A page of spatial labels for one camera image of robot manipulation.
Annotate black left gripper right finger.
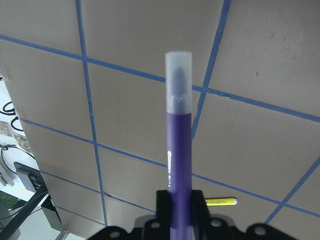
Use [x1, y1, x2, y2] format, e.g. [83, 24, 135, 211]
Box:
[192, 190, 209, 225]

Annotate purple marker pen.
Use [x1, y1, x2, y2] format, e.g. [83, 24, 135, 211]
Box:
[165, 51, 193, 240]

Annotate yellow highlighter pen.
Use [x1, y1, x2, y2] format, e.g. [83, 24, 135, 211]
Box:
[205, 197, 238, 206]

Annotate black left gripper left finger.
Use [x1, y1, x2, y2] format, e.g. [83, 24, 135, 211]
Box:
[156, 190, 172, 225]

